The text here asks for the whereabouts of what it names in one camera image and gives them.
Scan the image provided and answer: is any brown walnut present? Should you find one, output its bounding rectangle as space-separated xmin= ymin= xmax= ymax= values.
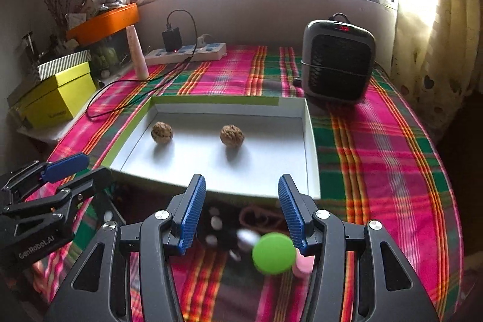
xmin=219 ymin=124 xmax=245 ymax=148
xmin=151 ymin=122 xmax=173 ymax=145

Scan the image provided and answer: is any pink mushroom suction hook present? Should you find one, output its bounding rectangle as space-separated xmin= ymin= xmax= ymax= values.
xmin=292 ymin=248 xmax=314 ymax=279

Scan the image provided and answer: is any white mushroom suction hook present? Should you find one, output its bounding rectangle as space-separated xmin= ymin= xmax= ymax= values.
xmin=237 ymin=228 xmax=261 ymax=253

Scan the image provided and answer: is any yellow box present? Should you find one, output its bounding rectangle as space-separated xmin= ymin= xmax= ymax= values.
xmin=11 ymin=62 xmax=96 ymax=129

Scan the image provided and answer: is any striped white box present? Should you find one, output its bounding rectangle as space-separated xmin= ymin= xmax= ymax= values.
xmin=33 ymin=50 xmax=92 ymax=82

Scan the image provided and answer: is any black round disc with buttons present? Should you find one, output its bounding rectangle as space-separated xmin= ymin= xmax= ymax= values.
xmin=197 ymin=201 xmax=242 ymax=261

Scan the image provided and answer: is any green and white shallow box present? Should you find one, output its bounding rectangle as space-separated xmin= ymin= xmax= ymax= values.
xmin=101 ymin=96 xmax=321 ymax=200

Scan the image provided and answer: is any orange tray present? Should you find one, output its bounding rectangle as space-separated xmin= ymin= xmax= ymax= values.
xmin=66 ymin=3 xmax=140 ymax=46

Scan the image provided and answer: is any pink rubber band loop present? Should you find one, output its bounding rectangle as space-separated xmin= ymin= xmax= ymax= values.
xmin=239 ymin=205 xmax=283 ymax=232

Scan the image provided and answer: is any black charger adapter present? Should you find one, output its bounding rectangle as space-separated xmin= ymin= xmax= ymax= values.
xmin=162 ymin=28 xmax=183 ymax=52

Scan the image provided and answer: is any white power strip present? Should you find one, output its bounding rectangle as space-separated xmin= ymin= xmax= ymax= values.
xmin=145 ymin=43 xmax=227 ymax=65

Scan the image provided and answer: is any grey portable heater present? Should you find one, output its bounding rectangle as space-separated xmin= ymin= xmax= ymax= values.
xmin=300 ymin=12 xmax=376 ymax=105

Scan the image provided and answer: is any yellow curtain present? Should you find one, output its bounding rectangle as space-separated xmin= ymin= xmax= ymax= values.
xmin=391 ymin=0 xmax=482 ymax=140

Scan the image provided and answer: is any black charger cable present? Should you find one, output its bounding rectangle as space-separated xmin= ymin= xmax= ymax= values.
xmin=85 ymin=9 xmax=200 ymax=121

